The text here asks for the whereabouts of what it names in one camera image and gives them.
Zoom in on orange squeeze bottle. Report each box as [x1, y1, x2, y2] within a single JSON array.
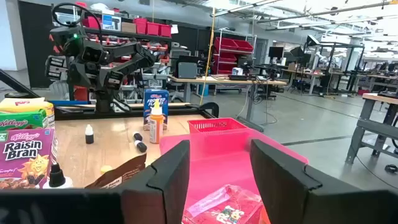
[[149, 98, 165, 144]]

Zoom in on black table frame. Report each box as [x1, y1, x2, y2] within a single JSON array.
[[0, 68, 220, 121]]

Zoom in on black-framed robot workstation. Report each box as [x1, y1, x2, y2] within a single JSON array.
[[305, 34, 367, 94]]

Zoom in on purple Raisin Bran box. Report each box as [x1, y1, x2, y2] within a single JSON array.
[[0, 128, 56, 190]]

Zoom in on pink plastic tray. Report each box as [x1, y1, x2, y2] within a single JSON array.
[[159, 128, 310, 224]]

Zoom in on black monitor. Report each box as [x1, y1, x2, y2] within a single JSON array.
[[268, 45, 285, 60]]

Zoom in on yellow Corn Pops box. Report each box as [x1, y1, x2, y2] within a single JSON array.
[[0, 97, 56, 128]]

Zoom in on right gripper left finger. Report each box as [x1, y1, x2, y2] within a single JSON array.
[[0, 139, 191, 224]]

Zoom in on brown snack packet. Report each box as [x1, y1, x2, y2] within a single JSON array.
[[84, 152, 147, 190]]

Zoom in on black floor cable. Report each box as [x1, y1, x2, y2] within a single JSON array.
[[354, 148, 398, 182]]

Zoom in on metal rack with red bins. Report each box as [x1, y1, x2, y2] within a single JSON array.
[[213, 28, 258, 75]]

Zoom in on wooden bench grey legs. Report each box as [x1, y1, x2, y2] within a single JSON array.
[[345, 92, 398, 165]]

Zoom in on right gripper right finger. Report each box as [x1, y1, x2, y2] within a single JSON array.
[[250, 139, 398, 224]]

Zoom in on white bottle black cap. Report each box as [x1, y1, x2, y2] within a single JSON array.
[[42, 162, 75, 190]]

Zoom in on red mini cereal box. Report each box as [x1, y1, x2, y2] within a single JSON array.
[[182, 184, 271, 224]]

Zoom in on blue Frosted Flakes box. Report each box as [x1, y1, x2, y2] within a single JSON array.
[[143, 89, 170, 131]]

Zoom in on black cable tangle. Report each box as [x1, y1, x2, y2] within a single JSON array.
[[251, 81, 279, 125]]

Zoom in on grey computer case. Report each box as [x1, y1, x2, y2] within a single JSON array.
[[177, 62, 198, 80]]

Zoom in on yellow looped cable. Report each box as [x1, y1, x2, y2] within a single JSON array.
[[198, 6, 216, 106]]

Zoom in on red mesh basket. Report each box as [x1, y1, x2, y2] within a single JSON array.
[[187, 117, 249, 134]]

